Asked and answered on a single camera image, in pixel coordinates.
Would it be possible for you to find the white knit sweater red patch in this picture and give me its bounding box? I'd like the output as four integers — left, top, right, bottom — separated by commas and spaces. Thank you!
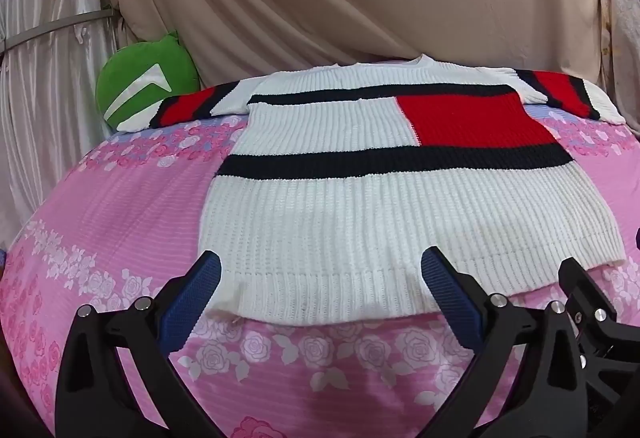
150, 54, 627, 325

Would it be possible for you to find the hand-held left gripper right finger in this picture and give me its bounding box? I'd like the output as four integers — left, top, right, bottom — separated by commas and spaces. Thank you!
422, 247, 591, 438

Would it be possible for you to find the grey curtain tie band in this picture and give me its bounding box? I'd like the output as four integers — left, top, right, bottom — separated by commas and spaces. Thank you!
0, 8, 117, 55

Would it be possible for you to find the green pillow white stripe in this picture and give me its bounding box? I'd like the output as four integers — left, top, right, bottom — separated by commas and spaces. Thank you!
96, 30, 201, 133

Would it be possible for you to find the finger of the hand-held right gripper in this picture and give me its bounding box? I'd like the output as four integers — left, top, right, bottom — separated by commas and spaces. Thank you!
558, 258, 618, 335

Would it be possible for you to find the pink floral bedsheet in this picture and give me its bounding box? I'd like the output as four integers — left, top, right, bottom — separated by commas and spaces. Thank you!
0, 83, 640, 438

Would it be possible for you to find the cream floral blanket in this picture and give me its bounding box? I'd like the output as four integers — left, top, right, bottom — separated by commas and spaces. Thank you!
592, 0, 640, 139

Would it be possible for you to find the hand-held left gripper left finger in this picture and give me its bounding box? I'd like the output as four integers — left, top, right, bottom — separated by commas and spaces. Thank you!
55, 251, 222, 438

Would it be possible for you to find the white satin curtain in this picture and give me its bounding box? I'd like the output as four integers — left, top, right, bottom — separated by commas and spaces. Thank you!
0, 0, 126, 244

